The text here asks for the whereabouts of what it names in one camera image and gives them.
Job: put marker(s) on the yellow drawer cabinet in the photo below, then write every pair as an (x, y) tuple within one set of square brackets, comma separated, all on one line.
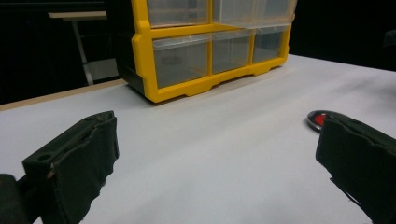
[(143, 59)]

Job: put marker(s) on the dark background object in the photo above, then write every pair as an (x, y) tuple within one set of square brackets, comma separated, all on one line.
[(390, 38)]

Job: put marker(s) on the red round metal-rimmed disc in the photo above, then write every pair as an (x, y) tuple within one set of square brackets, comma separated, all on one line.
[(318, 119)]

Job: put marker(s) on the background table on metal stand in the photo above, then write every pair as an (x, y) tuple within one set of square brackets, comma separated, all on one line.
[(79, 37)]

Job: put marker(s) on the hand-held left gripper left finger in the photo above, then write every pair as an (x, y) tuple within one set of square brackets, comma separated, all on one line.
[(77, 155)]

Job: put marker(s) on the narrow clear plastic drawer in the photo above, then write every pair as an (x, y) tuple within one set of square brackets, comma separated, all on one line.
[(232, 51), (269, 45)]

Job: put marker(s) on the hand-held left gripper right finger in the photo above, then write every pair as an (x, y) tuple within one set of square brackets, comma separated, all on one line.
[(361, 155)]

